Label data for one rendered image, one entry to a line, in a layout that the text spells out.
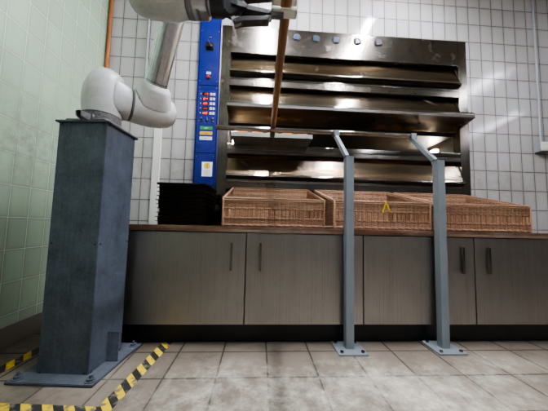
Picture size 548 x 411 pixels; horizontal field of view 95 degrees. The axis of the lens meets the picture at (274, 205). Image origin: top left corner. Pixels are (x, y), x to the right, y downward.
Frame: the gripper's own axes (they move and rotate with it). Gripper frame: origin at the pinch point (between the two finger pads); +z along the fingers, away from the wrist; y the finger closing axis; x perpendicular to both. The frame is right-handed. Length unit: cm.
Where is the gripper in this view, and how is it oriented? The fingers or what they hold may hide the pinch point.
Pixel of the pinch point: (284, 6)
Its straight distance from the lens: 88.6
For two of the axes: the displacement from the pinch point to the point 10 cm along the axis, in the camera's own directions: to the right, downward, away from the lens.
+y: -0.3, 10.0, -0.8
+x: 0.5, -0.7, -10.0
